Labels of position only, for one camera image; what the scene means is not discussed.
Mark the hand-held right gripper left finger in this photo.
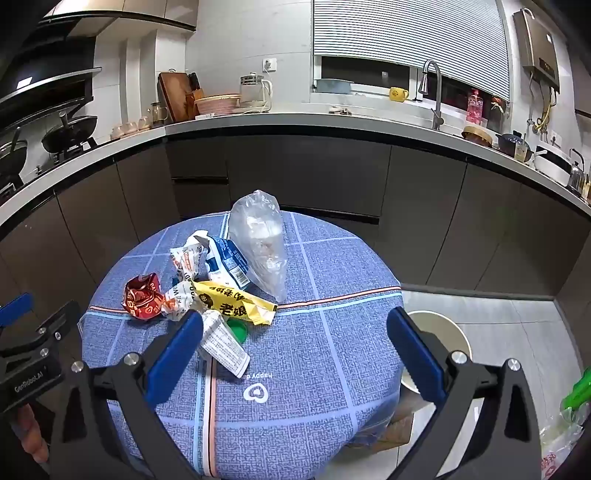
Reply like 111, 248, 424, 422
48, 309, 204, 480

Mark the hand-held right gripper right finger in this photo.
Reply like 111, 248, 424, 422
387, 307, 541, 480

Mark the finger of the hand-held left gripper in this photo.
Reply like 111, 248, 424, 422
0, 292, 34, 344
0, 300, 83, 370

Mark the white round trash bin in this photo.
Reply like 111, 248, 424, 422
399, 310, 472, 395

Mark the white printed paper packet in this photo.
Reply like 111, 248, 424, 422
198, 309, 251, 379

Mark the red wrapper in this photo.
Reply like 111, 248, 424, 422
124, 272, 166, 322

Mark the yellow snack wrapper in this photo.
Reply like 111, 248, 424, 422
191, 279, 279, 326

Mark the white wrapper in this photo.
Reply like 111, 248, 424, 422
164, 229, 218, 321

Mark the blue milk carton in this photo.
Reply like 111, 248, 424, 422
203, 235, 252, 291

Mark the clear plastic bag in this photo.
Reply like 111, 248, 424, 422
228, 189, 288, 302

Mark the person's left hand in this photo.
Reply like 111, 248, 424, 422
8, 401, 51, 464

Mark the cardboard box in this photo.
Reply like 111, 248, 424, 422
351, 406, 414, 455

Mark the blue checked tablecloth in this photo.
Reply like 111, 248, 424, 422
78, 211, 406, 478

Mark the black frying pan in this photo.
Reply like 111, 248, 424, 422
0, 127, 28, 178

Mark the gas stove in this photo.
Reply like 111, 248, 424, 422
0, 138, 100, 195

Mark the white plastic bag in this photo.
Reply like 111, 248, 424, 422
538, 411, 587, 480

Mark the green plastic bag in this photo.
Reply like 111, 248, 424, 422
561, 367, 591, 411

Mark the black wok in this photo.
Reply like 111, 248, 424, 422
41, 111, 99, 153

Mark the kitchen counter with dark cabinets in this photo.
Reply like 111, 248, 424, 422
0, 104, 591, 324

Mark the black range hood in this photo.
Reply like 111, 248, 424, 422
0, 32, 103, 121

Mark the wooden bowl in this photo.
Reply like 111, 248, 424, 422
462, 126, 494, 147

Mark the dark blue pot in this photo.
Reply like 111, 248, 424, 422
496, 133, 527, 155

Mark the white rice cooker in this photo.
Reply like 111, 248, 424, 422
533, 147, 573, 185

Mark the steel kettle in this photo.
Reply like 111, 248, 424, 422
567, 148, 588, 195

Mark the steel kitchen faucet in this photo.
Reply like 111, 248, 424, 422
418, 60, 445, 130

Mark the pink woven basket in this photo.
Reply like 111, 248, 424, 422
194, 93, 242, 116

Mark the knife block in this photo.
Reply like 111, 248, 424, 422
187, 71, 206, 118

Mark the pink bottle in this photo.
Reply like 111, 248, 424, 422
466, 88, 483, 125

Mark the wooden cutting board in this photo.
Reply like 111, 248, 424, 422
158, 69, 195, 123

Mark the glass electric kettle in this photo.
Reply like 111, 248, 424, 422
239, 72, 273, 114

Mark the striped window blind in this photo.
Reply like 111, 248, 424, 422
313, 0, 513, 102

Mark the steel water heater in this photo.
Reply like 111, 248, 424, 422
513, 8, 560, 90

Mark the yellow gas hose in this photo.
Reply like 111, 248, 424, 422
531, 90, 555, 134

